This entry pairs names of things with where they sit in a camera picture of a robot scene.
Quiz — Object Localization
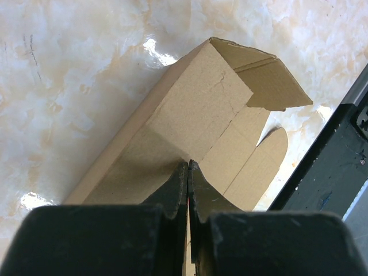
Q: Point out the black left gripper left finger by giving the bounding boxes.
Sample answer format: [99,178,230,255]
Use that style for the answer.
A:
[1,162,187,275]

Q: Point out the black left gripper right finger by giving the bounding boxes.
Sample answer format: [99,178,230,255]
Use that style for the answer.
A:
[188,160,367,275]

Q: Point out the brown cardboard box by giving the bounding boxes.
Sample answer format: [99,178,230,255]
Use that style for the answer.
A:
[66,37,312,219]

